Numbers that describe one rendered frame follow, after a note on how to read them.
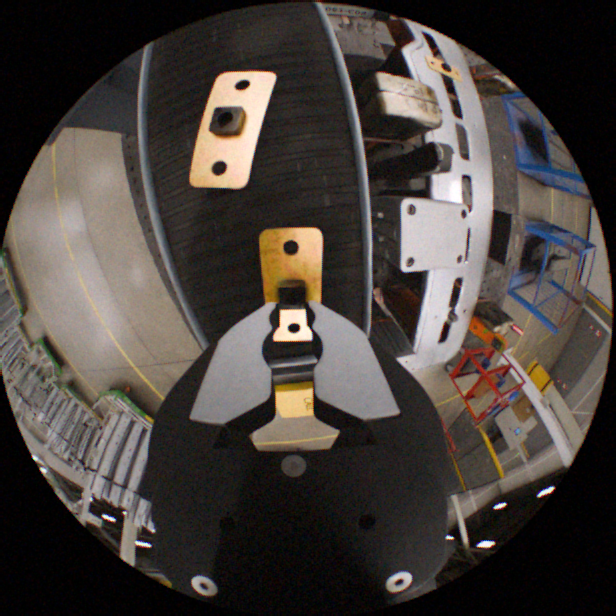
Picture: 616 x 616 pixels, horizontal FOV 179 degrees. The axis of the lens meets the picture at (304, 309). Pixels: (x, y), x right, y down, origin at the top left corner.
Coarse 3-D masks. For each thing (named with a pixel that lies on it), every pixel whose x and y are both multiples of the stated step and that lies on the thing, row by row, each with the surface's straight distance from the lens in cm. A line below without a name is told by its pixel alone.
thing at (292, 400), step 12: (288, 384) 22; (300, 384) 22; (312, 384) 21; (276, 396) 22; (288, 396) 22; (300, 396) 22; (312, 396) 22; (288, 408) 24; (300, 408) 24; (312, 408) 24
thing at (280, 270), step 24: (264, 240) 12; (312, 240) 12; (264, 264) 13; (288, 264) 12; (312, 264) 13; (264, 288) 13; (288, 288) 12; (312, 288) 13; (288, 312) 14; (288, 336) 15
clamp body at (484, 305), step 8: (456, 280) 75; (456, 288) 69; (456, 296) 67; (480, 296) 70; (456, 304) 67; (480, 304) 63; (488, 304) 65; (480, 312) 59; (488, 312) 61; (496, 312) 64; (504, 312) 65; (488, 320) 58; (496, 320) 59; (504, 320) 61; (512, 320) 64; (496, 328) 57; (504, 328) 61; (504, 336) 65
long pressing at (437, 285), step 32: (416, 32) 55; (416, 64) 46; (448, 64) 53; (448, 128) 42; (480, 128) 50; (480, 160) 46; (448, 192) 38; (480, 192) 45; (480, 224) 45; (480, 256) 48; (448, 288) 43; (416, 320) 43; (448, 320) 49; (416, 352) 49; (448, 352) 58
